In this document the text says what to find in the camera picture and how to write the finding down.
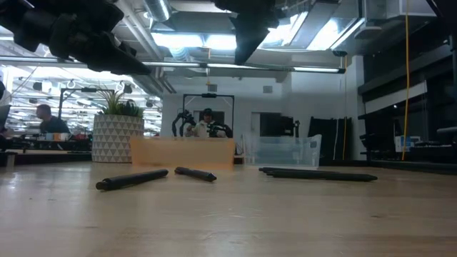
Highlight white and blue box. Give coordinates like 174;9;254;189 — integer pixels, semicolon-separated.
393;135;421;153

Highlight orange plastic bin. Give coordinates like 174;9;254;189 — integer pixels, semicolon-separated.
130;136;236;171

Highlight black office chair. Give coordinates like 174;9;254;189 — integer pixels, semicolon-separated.
358;132;379;164

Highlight person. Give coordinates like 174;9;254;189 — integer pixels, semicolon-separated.
35;104;71;135
184;108;233;138

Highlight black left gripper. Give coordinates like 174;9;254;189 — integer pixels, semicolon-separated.
48;0;152;76

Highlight clear plastic bin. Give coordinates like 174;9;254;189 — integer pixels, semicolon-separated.
241;133;322;169

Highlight black pen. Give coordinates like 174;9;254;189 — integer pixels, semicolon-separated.
258;166;340;174
95;168;169;191
174;166;218;183
267;170;378;183

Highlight black leaning panels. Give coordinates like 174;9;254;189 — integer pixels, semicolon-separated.
307;116;353;161

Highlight yellow hanging cable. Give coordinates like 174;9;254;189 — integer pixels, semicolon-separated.
401;0;411;161

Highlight succulent in white patterned pot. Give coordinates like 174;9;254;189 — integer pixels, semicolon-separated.
91;85;146;164

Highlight black background station frame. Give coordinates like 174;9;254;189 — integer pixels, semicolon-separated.
181;93;236;138

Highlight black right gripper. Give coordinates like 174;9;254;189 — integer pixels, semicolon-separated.
213;0;286;66

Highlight black wall screen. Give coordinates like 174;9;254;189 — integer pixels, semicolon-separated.
259;113;300;138

